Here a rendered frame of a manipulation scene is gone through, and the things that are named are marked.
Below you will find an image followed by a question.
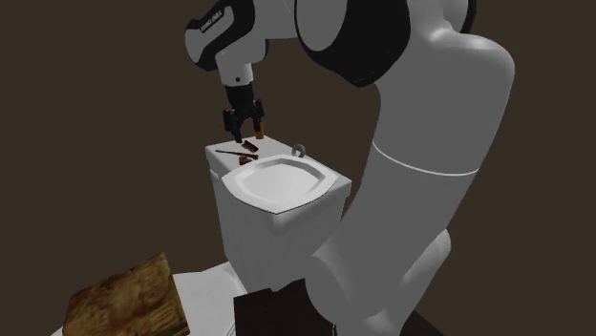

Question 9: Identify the white toilet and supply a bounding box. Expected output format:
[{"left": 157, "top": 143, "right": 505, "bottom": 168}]
[{"left": 50, "top": 136, "right": 353, "bottom": 336}]

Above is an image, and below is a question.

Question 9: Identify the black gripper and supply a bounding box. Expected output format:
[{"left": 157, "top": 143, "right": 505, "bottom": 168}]
[{"left": 222, "top": 81, "right": 266, "bottom": 144}]

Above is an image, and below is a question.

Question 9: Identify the white plate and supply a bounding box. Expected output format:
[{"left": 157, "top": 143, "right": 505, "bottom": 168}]
[{"left": 221, "top": 154, "right": 338, "bottom": 216}]

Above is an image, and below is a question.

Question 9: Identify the brown mottled box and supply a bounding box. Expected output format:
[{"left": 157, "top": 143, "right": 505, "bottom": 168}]
[{"left": 61, "top": 251, "right": 192, "bottom": 336}]

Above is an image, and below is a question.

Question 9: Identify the thin dark stick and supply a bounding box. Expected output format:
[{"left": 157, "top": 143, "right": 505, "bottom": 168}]
[{"left": 214, "top": 149, "right": 260, "bottom": 160}]

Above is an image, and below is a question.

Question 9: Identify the dark robot stand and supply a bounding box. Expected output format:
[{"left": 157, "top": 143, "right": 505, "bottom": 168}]
[{"left": 232, "top": 278, "right": 446, "bottom": 336}]

